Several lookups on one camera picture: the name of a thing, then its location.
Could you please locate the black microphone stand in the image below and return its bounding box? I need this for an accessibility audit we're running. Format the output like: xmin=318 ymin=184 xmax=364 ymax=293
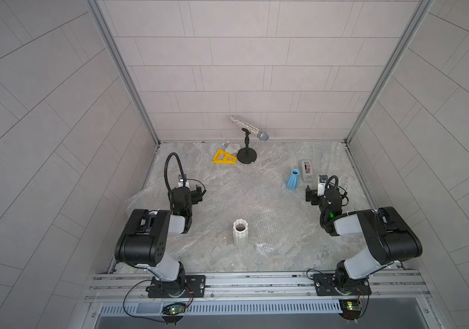
xmin=237 ymin=128 xmax=257 ymax=165

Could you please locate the black cable hose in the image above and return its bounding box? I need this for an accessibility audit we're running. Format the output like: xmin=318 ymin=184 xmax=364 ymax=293
xmin=163 ymin=151 xmax=188 ymax=193
xmin=324 ymin=175 xmax=340 ymax=202

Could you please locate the white crumpled object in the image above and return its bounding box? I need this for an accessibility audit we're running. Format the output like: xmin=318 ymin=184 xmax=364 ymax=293
xmin=223 ymin=142 xmax=242 ymax=156

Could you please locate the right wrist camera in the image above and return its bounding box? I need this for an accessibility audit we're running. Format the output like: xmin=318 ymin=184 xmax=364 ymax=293
xmin=318 ymin=174 xmax=328 ymax=197

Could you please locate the right circuit board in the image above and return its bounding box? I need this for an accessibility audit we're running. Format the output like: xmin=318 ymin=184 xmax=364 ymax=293
xmin=339 ymin=300 xmax=363 ymax=321

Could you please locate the white ribbed vase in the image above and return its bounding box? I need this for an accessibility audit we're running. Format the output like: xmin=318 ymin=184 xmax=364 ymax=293
xmin=233 ymin=219 xmax=249 ymax=249

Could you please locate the left black cable hose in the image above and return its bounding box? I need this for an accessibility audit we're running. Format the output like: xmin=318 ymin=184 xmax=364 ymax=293
xmin=163 ymin=151 xmax=188 ymax=193

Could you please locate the circuit board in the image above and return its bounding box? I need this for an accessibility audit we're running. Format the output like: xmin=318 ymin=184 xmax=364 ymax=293
xmin=339 ymin=300 xmax=363 ymax=321
xmin=162 ymin=303 xmax=187 ymax=316

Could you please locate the right black cable hose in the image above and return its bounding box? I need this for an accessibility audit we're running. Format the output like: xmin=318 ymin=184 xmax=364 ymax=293
xmin=324 ymin=175 xmax=340 ymax=202

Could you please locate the blue ribbed vase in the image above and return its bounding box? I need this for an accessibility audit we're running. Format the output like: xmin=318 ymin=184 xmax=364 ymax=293
xmin=286 ymin=169 xmax=300 ymax=190

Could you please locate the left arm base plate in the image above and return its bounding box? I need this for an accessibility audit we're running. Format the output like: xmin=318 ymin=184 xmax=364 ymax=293
xmin=146 ymin=275 xmax=207 ymax=298

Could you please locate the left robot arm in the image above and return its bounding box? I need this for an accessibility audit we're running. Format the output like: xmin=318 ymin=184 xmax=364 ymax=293
xmin=115 ymin=186 xmax=206 ymax=298

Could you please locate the aluminium mounting rail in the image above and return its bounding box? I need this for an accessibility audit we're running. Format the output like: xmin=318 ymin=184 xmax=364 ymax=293
xmin=81 ymin=270 xmax=431 ymax=302

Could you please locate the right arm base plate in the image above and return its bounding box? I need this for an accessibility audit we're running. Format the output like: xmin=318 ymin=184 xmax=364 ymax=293
xmin=311 ymin=273 xmax=371 ymax=297

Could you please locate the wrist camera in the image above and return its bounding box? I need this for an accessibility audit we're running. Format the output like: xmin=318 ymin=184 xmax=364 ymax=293
xmin=318 ymin=174 xmax=328 ymax=197
xmin=178 ymin=174 xmax=190 ymax=188

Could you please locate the yellow triangle ruler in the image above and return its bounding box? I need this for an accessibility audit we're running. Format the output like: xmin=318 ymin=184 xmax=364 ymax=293
xmin=212 ymin=149 xmax=237 ymax=164

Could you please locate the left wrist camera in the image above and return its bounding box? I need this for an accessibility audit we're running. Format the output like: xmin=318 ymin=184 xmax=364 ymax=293
xmin=178 ymin=174 xmax=190 ymax=188

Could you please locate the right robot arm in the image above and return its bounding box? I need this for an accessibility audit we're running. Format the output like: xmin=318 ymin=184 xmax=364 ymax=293
xmin=306 ymin=184 xmax=423 ymax=296

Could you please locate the left circuit board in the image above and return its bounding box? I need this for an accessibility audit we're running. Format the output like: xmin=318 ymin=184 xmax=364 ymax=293
xmin=162 ymin=303 xmax=187 ymax=316

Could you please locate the glitter microphone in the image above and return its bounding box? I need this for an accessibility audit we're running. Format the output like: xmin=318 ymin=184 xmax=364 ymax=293
xmin=230 ymin=116 xmax=270 ymax=142

